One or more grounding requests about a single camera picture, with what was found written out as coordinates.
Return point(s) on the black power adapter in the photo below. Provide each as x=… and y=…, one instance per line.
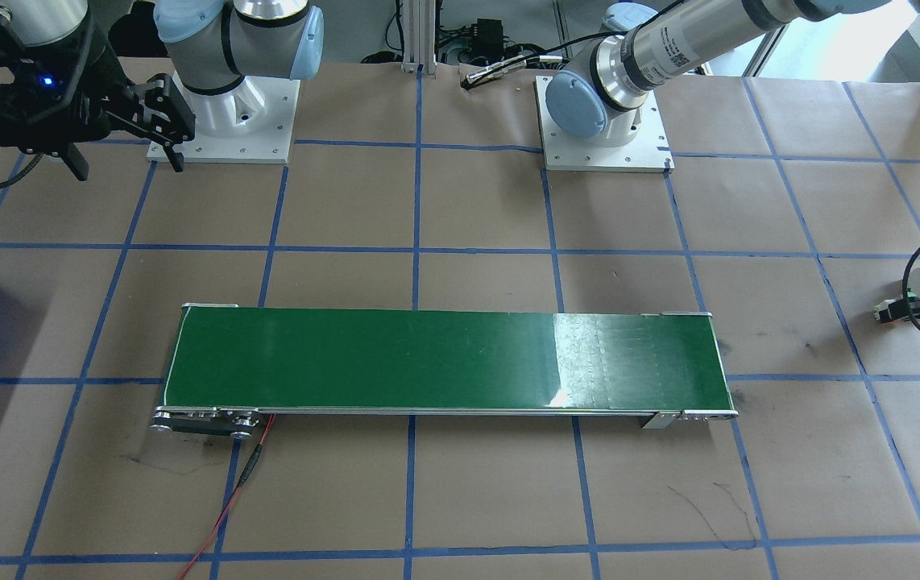
x=488, y=36

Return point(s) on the green belt conveyor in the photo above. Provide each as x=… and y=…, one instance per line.
x=428, y=362

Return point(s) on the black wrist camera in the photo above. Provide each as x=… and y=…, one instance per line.
x=21, y=97

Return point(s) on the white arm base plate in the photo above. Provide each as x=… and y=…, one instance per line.
x=267, y=137
x=589, y=157

